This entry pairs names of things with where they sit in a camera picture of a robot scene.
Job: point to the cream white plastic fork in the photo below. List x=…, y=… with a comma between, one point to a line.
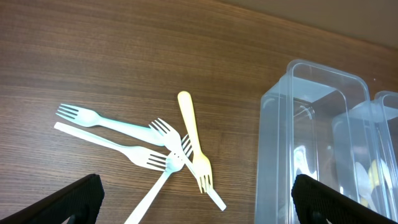
x=140, y=156

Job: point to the white fork long diagonal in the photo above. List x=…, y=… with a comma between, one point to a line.
x=174, y=163

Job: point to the yellow plastic spoon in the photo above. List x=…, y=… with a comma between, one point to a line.
x=373, y=174

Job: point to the clear plastic container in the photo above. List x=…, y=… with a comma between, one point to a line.
x=365, y=133
x=295, y=133

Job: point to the white spoon top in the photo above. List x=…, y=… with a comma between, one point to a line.
x=364, y=185

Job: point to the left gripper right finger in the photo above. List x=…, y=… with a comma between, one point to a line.
x=315, y=202

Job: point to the yellow plastic fork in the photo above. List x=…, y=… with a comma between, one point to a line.
x=201, y=164

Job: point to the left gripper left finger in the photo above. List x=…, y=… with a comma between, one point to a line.
x=77, y=203

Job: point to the right clear plastic container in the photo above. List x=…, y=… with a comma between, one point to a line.
x=365, y=133

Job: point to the left clear plastic container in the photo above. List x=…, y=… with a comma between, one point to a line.
x=295, y=133

